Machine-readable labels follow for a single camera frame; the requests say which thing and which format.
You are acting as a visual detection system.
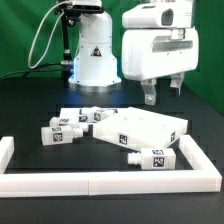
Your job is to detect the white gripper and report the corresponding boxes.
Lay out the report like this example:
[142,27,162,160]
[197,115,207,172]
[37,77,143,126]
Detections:
[121,28,199,105]

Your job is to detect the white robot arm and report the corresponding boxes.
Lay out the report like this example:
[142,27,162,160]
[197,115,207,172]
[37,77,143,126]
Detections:
[69,0,199,105]

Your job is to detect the white marker sheet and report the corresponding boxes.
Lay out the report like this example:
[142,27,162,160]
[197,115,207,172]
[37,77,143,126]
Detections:
[60,107,127,123]

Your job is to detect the white U-shaped fence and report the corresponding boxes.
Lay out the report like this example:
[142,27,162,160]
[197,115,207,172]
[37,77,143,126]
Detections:
[0,135,222,197]

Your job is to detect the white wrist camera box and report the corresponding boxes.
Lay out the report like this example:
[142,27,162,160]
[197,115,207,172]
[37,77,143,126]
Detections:
[122,2,193,29]

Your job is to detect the black cable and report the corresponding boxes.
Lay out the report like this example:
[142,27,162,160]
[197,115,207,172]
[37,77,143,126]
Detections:
[0,61,73,82]

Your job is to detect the grey looped cable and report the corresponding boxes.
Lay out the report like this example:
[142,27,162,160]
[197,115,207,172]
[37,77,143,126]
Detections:
[27,0,74,70]

